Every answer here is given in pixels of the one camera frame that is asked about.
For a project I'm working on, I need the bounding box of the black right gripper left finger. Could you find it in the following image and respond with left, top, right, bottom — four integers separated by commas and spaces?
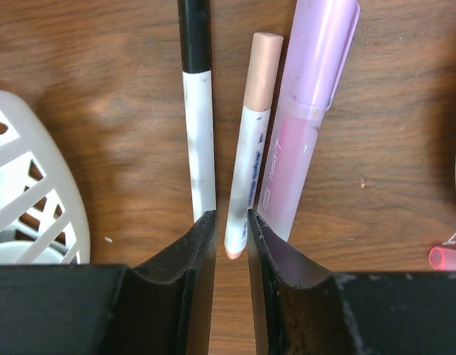
0, 211, 217, 354

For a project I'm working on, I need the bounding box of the purple highlighter cap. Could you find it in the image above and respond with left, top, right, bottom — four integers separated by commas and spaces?
280, 0, 360, 109

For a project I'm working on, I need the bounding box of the white red pen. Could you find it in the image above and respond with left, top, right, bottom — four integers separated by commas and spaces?
223, 32, 285, 260

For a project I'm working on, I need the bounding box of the white plastic dish basket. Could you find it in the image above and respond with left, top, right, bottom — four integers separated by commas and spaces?
0, 90, 91, 265

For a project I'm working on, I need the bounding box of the black marker cap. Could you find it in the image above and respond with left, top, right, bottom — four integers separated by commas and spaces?
177, 0, 211, 74

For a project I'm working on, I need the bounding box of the white black marker pen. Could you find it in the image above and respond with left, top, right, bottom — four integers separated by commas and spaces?
177, 0, 217, 225

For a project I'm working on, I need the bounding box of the peach pen cap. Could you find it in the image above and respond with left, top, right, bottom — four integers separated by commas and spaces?
243, 33, 284, 112

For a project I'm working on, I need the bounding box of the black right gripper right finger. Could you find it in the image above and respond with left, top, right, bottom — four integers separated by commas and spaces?
248, 210, 456, 354

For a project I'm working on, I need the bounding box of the pink highlighter pen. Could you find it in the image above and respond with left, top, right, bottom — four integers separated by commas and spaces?
257, 0, 361, 242

